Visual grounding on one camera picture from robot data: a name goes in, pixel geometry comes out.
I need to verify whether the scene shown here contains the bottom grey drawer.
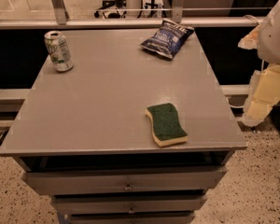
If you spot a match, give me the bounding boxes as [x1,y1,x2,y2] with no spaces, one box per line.
[69,212,195,224]

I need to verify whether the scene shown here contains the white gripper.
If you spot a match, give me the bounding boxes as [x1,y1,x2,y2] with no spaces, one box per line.
[238,0,280,127]

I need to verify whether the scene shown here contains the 7up soda can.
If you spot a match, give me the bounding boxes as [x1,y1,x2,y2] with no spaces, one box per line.
[44,31,74,72]

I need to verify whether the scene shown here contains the grey drawer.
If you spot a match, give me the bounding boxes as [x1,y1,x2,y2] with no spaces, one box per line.
[69,212,195,224]
[22,166,227,195]
[51,193,206,215]

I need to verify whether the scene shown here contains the grey drawer cabinet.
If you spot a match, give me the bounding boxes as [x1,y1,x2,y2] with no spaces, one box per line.
[0,27,248,224]

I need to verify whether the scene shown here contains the middle grey drawer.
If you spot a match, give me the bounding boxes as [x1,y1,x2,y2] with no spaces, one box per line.
[51,193,206,215]

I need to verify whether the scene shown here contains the blue chip bag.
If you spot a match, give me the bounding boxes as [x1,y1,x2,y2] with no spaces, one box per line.
[140,19,194,60]

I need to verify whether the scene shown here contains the green and yellow sponge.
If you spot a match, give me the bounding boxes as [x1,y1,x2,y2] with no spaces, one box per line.
[146,103,188,147]

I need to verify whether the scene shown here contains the top grey drawer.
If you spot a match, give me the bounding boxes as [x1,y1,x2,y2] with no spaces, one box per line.
[22,166,227,195]

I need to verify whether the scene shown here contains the white cable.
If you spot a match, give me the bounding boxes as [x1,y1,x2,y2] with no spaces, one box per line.
[227,97,246,110]

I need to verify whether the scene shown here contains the black office chair base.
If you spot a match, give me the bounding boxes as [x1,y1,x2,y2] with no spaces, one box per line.
[94,0,126,18]

